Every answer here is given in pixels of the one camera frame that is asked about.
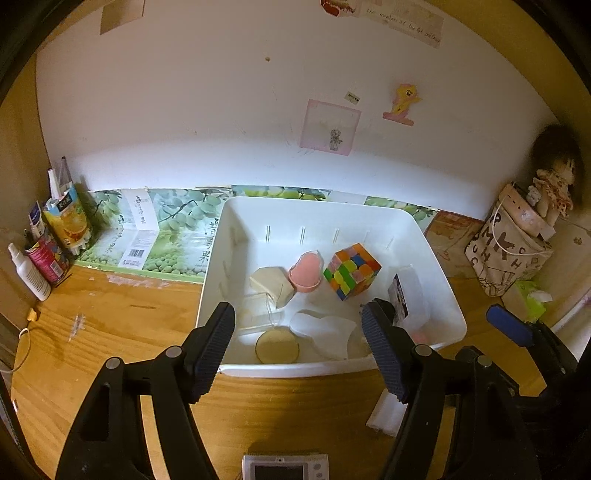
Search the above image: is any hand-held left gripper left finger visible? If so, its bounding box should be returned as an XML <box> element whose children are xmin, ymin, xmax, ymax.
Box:
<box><xmin>55</xmin><ymin>301</ymin><xmax>236</xmax><ymax>480</ymax></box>

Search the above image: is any white blue tube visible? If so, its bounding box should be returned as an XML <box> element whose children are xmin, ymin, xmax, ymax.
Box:
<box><xmin>28</xmin><ymin>200</ymin><xmax>47</xmax><ymax>241</ymax></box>

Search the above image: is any red wall sticker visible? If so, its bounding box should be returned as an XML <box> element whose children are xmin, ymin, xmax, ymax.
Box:
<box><xmin>321</xmin><ymin>0</ymin><xmax>361</xmax><ymax>18</ymax></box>

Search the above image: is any letter print fabric bag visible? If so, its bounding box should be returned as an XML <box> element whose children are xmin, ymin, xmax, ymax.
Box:
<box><xmin>464</xmin><ymin>198</ymin><xmax>554</xmax><ymax>298</ymax></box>

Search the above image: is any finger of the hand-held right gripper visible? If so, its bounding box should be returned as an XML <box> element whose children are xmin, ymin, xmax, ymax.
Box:
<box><xmin>486</xmin><ymin>305</ymin><xmax>579</xmax><ymax>394</ymax></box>

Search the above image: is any white spray bottle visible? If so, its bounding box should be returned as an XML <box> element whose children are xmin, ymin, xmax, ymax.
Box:
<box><xmin>7</xmin><ymin>242</ymin><xmax>51</xmax><ymax>302</ymax></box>

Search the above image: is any yellow drink carton holder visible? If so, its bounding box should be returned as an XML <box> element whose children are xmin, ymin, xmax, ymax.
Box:
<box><xmin>42</xmin><ymin>184</ymin><xmax>90</xmax><ymax>252</ymax></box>

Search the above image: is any yellow pony sticker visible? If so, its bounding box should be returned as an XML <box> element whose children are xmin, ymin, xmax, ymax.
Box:
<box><xmin>382</xmin><ymin>82</ymin><xmax>423</xmax><ymax>125</ymax></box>

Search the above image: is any brown haired doll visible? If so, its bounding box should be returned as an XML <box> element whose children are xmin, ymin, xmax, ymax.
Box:
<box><xmin>529</xmin><ymin>124</ymin><xmax>586</xmax><ymax>217</ymax></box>

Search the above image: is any clear acrylic box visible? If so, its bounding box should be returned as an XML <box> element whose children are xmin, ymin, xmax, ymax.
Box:
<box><xmin>235</xmin><ymin>291</ymin><xmax>280</xmax><ymax>335</ymax></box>

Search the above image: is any green fruit print cardboard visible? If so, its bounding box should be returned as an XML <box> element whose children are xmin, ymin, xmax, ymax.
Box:
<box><xmin>74</xmin><ymin>185</ymin><xmax>437</xmax><ymax>283</ymax></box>

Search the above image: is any square adhesive hook patch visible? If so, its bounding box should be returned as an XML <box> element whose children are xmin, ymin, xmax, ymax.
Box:
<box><xmin>299</xmin><ymin>99</ymin><xmax>362</xmax><ymax>157</ymax></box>

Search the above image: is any white paper piece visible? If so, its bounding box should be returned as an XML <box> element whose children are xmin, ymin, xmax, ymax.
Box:
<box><xmin>366</xmin><ymin>389</ymin><xmax>409</xmax><ymax>437</ymax></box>

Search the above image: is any white digital camera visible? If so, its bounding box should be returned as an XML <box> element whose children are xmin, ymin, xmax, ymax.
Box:
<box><xmin>242</xmin><ymin>453</ymin><xmax>331</xmax><ymax>480</ymax></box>

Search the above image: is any red can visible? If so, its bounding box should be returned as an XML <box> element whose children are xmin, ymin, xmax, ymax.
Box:
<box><xmin>25</xmin><ymin>235</ymin><xmax>71</xmax><ymax>284</ymax></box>

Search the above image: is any handwritten paper note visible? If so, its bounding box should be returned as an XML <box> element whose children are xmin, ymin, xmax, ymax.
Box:
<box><xmin>362</xmin><ymin>0</ymin><xmax>444</xmax><ymax>47</ymax></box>

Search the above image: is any green tissue pack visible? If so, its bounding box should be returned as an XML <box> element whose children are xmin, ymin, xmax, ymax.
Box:
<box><xmin>502</xmin><ymin>281</ymin><xmax>552</xmax><ymax>324</ymax></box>

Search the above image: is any brown printed board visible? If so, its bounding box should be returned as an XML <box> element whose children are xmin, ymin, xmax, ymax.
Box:
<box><xmin>424</xmin><ymin>210</ymin><xmax>488</xmax><ymax>280</ymax></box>

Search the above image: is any white cable yellow plug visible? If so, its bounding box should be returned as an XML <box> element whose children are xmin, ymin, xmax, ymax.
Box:
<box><xmin>7</xmin><ymin>308</ymin><xmax>38</xmax><ymax>374</ymax></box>

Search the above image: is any pink round box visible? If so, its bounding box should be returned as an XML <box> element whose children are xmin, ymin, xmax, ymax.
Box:
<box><xmin>496</xmin><ymin>183</ymin><xmax>557</xmax><ymax>241</ymax></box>

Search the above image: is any colourful puzzle cube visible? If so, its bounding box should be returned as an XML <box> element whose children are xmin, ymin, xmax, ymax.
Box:
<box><xmin>323</xmin><ymin>243</ymin><xmax>382</xmax><ymax>302</ymax></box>

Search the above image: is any white plastic bin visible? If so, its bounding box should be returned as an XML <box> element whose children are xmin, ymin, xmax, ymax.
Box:
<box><xmin>196</xmin><ymin>196</ymin><xmax>467</xmax><ymax>377</ymax></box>

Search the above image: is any round gold tin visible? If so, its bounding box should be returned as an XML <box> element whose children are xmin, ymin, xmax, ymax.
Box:
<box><xmin>255</xmin><ymin>327</ymin><xmax>303</xmax><ymax>365</ymax></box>

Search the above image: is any wooden shelf unit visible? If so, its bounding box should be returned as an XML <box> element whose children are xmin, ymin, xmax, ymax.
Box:
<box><xmin>0</xmin><ymin>0</ymin><xmax>591</xmax><ymax>333</ymax></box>

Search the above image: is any beige faceted block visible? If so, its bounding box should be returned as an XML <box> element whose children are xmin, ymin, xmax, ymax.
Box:
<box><xmin>249</xmin><ymin>265</ymin><xmax>296</xmax><ymax>309</ymax></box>

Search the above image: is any small printed card package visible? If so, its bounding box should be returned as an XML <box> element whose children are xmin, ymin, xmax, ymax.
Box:
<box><xmin>388</xmin><ymin>273</ymin><xmax>411</xmax><ymax>319</ymax></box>

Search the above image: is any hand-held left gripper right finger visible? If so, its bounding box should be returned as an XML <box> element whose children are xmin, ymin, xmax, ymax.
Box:
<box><xmin>361</xmin><ymin>298</ymin><xmax>541</xmax><ymax>480</ymax></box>

